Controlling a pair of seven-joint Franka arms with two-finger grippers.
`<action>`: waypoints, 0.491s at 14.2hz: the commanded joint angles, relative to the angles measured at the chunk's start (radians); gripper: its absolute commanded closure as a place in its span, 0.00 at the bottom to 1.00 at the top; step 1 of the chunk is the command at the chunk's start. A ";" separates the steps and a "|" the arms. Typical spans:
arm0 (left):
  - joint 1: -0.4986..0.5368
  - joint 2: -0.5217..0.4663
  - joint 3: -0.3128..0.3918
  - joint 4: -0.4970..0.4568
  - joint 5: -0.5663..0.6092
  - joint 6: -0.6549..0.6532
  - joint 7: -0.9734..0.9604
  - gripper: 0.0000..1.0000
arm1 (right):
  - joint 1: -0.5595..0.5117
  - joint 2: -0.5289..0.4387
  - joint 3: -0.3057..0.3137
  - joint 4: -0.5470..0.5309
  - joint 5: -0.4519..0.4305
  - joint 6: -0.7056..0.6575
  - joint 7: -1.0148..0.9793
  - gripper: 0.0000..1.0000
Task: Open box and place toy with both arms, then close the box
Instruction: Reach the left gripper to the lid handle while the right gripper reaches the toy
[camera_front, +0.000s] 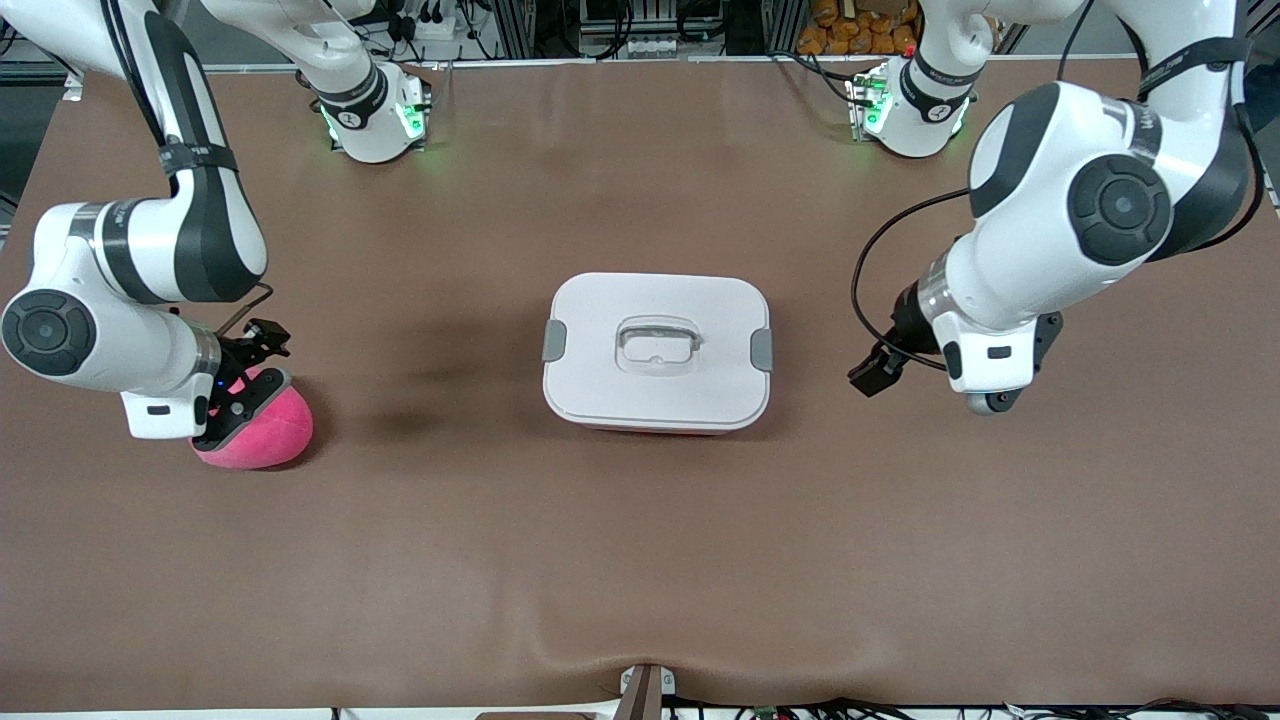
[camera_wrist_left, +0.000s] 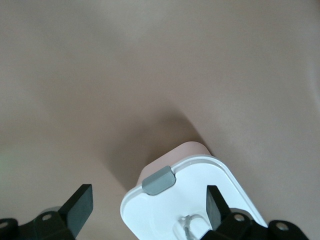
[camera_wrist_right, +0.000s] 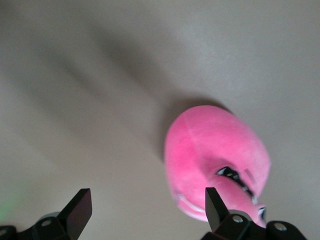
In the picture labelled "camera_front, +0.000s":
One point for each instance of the brown table mat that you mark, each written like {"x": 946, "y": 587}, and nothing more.
{"x": 640, "y": 550}

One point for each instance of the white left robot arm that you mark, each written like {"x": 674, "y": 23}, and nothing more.
{"x": 1050, "y": 260}

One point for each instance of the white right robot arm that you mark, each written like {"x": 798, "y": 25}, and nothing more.
{"x": 130, "y": 250}

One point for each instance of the grey latch clip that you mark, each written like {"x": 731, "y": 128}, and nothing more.
{"x": 762, "y": 350}
{"x": 554, "y": 341}

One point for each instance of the pink round plush toy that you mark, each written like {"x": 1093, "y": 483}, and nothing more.
{"x": 270, "y": 440}

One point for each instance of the silver aluminium frame post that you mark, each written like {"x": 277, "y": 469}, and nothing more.
{"x": 515, "y": 28}
{"x": 778, "y": 28}

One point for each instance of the white plastic box lid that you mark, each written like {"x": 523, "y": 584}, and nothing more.
{"x": 600, "y": 390}

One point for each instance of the orange toy pile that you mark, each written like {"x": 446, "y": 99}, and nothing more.
{"x": 850, "y": 30}

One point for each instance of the white power strip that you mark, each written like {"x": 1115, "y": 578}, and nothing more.
{"x": 650, "y": 46}
{"x": 435, "y": 28}

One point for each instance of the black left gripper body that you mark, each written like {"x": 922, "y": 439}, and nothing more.
{"x": 906, "y": 329}

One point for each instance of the brown post with metal bracket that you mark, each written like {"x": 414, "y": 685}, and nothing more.
{"x": 645, "y": 695}

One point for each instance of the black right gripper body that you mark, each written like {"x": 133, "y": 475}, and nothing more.
{"x": 243, "y": 350}

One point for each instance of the clear plastic storage container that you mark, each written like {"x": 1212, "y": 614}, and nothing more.
{"x": 660, "y": 431}

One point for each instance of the green board with red light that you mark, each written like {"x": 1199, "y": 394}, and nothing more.
{"x": 766, "y": 713}

